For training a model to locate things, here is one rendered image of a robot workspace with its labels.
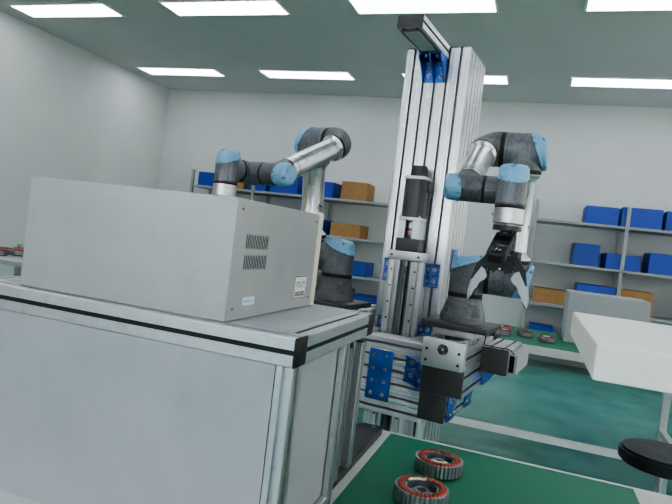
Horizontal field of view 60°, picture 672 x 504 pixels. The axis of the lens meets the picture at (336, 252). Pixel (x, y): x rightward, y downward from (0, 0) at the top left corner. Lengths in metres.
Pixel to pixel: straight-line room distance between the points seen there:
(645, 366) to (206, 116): 9.18
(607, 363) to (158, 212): 0.72
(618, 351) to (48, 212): 0.95
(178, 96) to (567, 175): 5.98
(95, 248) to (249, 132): 8.12
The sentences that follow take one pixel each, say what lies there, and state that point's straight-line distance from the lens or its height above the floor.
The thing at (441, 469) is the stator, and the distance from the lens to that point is 1.43.
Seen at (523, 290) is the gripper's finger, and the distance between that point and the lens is 1.50.
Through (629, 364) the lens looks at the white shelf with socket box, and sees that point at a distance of 0.60.
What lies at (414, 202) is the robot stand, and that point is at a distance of 2.15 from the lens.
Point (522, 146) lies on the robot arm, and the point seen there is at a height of 1.63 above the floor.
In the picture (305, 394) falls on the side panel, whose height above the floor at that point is 1.01.
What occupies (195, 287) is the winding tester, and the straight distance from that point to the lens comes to 0.98.
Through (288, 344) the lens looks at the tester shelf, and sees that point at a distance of 0.88.
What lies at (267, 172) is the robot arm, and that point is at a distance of 1.88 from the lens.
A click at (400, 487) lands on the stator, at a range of 1.28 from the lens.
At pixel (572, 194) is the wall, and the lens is 8.00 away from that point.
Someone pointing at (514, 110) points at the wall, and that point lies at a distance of 8.18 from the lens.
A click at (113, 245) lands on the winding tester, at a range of 1.08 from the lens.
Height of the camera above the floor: 1.27
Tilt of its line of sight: 2 degrees down
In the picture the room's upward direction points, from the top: 7 degrees clockwise
